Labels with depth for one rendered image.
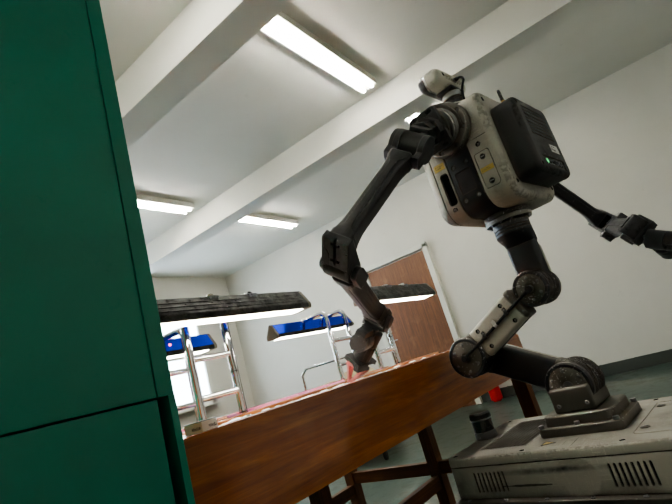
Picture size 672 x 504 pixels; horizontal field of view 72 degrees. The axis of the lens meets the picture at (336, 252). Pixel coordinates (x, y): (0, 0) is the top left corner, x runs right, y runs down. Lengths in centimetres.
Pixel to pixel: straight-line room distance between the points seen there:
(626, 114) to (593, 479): 499
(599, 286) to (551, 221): 87
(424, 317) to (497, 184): 496
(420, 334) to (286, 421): 532
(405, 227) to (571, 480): 532
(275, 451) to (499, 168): 92
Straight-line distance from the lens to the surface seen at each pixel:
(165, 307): 130
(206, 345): 201
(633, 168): 585
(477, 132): 143
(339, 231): 108
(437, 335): 620
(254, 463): 98
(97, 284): 84
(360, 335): 141
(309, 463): 108
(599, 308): 576
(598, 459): 133
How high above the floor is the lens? 79
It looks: 14 degrees up
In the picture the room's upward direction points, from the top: 17 degrees counter-clockwise
